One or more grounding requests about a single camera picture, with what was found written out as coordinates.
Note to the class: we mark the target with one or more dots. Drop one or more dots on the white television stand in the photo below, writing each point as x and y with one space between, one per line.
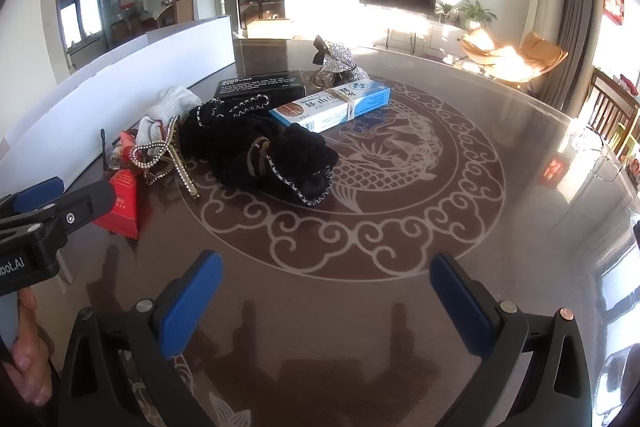
440 37

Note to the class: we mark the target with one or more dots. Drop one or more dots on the dark wooden chair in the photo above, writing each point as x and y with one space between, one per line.
607 107

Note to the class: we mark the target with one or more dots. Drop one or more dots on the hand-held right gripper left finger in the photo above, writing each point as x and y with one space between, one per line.
192 302

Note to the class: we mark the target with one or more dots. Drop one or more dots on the brown patterned glass desktop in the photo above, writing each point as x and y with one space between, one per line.
380 227

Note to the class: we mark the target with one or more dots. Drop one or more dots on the brown wooden cabinet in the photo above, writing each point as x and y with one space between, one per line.
183 8

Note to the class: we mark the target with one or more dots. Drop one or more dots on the silver rhinestone bow hair clip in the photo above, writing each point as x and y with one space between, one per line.
337 57

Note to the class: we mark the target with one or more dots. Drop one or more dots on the small potted green plant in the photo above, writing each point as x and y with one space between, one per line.
445 11

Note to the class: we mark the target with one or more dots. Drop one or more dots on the small red wrapped packet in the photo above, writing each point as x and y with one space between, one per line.
129 144

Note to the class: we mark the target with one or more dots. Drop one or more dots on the black thin stick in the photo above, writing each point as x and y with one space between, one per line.
103 147

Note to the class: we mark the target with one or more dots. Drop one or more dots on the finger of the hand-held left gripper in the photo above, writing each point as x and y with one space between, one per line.
85 207
37 197

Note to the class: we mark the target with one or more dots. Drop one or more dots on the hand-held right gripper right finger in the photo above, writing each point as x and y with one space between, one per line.
462 307

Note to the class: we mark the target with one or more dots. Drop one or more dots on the black printed box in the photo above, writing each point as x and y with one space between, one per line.
260 83

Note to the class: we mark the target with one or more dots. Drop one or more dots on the white knitted glove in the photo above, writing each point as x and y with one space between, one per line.
170 104

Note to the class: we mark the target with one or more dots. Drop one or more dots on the white board panel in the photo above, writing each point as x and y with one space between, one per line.
125 72

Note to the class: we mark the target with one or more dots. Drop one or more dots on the person's left hand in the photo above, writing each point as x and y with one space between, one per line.
30 357

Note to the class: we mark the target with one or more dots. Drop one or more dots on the small light wooden table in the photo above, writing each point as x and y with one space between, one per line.
270 28

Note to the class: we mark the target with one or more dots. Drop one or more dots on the red wall hanging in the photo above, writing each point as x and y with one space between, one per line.
614 1

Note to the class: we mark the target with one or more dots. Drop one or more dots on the large potted green plant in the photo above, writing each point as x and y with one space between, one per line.
477 12

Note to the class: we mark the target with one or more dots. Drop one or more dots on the orange lounge chair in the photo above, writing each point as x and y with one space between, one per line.
520 57

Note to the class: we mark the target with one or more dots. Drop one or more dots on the gold hair claw clip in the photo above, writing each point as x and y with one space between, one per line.
322 79

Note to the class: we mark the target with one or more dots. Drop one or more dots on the blue and white medicine box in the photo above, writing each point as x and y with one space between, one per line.
325 107

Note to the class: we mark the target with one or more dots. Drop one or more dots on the clear acrylic holder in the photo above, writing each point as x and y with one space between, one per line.
595 147

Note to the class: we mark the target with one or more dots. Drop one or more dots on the grey curtain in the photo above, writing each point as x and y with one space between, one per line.
575 17

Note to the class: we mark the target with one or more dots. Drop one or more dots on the red snack packet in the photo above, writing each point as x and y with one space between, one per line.
122 207

